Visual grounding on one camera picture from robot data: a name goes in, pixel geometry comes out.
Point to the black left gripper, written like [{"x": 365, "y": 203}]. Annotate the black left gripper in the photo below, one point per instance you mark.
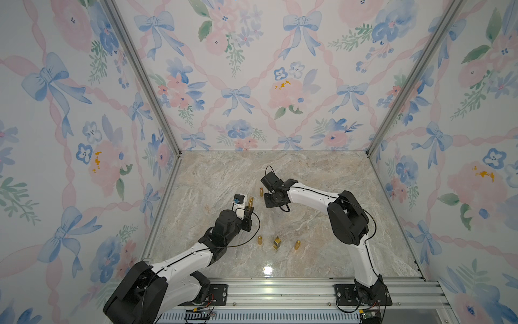
[{"x": 246, "y": 220}]

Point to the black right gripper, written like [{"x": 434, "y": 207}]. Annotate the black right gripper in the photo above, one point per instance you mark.
[{"x": 268, "y": 203}]

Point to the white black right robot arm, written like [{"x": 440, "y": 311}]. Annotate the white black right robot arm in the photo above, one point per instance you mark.
[{"x": 348, "y": 221}]

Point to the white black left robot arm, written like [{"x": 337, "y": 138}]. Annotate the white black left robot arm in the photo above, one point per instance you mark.
[{"x": 148, "y": 291}]

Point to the gold square lipstick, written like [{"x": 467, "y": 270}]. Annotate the gold square lipstick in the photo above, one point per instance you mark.
[{"x": 277, "y": 243}]

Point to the green circuit board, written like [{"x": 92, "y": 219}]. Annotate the green circuit board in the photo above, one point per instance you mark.
[{"x": 370, "y": 317}]

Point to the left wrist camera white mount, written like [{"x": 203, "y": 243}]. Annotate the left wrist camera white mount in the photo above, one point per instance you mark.
[{"x": 239, "y": 204}]

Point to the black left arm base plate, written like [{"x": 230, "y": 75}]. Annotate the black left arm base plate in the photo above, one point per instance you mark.
[{"x": 213, "y": 295}]

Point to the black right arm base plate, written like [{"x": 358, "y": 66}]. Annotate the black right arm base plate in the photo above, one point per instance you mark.
[{"x": 353, "y": 295}]

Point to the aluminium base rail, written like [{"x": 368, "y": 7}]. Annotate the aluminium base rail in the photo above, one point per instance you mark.
[{"x": 290, "y": 300}]

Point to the aluminium corner post right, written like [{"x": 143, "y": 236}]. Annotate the aluminium corner post right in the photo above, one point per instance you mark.
[{"x": 444, "y": 25}]

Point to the aluminium corner post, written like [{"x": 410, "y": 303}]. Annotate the aluminium corner post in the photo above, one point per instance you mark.
[
  {"x": 444, "y": 25},
  {"x": 127, "y": 43}
]

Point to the aluminium corner post left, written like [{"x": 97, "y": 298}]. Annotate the aluminium corner post left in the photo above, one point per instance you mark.
[{"x": 127, "y": 43}]

